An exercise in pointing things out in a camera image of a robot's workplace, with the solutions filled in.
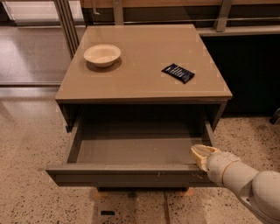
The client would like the grey top drawer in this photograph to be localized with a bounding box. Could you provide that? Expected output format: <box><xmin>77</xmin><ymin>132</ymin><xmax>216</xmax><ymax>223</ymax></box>
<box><xmin>46</xmin><ymin>110</ymin><xmax>214</xmax><ymax>189</ymax></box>

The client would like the dark blue snack packet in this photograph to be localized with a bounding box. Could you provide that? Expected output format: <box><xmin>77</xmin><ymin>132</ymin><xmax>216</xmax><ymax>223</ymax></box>
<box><xmin>162</xmin><ymin>64</ymin><xmax>194</xmax><ymax>84</ymax></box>

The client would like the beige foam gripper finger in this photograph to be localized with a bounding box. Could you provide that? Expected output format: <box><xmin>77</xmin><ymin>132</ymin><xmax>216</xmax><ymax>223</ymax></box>
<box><xmin>191</xmin><ymin>144</ymin><xmax>220</xmax><ymax>172</ymax></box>

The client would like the grey metal shelf ledge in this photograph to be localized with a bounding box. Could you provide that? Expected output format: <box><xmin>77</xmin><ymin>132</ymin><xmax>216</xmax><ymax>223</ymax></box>
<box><xmin>197</xmin><ymin>25</ymin><xmax>280</xmax><ymax>37</ymax></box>

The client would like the metal railing frame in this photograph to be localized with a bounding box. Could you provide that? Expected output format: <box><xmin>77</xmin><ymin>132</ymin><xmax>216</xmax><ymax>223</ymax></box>
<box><xmin>50</xmin><ymin>0</ymin><xmax>280</xmax><ymax>55</ymax></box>

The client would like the white paper bowl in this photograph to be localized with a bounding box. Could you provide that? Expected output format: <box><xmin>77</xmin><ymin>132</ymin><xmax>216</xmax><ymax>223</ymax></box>
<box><xmin>83</xmin><ymin>45</ymin><xmax>121</xmax><ymax>67</ymax></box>

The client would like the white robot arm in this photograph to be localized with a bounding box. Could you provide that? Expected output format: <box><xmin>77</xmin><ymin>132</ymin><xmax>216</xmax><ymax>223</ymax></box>
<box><xmin>191</xmin><ymin>144</ymin><xmax>280</xmax><ymax>224</ymax></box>

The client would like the grey drawer cabinet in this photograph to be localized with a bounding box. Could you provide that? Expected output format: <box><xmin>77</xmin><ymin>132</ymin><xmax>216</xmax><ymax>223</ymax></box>
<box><xmin>54</xmin><ymin>24</ymin><xmax>234</xmax><ymax>193</ymax></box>

